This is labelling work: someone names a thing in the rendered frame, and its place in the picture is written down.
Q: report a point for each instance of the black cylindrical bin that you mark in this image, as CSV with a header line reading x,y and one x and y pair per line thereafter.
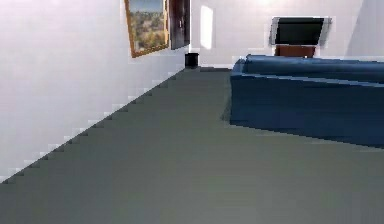
x,y
191,60

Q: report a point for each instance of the dark brown room door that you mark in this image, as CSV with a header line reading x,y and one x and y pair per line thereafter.
x,y
179,23

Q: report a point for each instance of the framed landscape picture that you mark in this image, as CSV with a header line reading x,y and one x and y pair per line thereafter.
x,y
148,25

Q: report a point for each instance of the blue sofa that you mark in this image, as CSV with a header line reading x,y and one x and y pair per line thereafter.
x,y
306,100

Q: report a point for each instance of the brown television stand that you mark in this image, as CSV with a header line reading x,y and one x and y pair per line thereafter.
x,y
295,51

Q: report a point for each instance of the black television set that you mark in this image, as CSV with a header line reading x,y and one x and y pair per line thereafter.
x,y
297,31

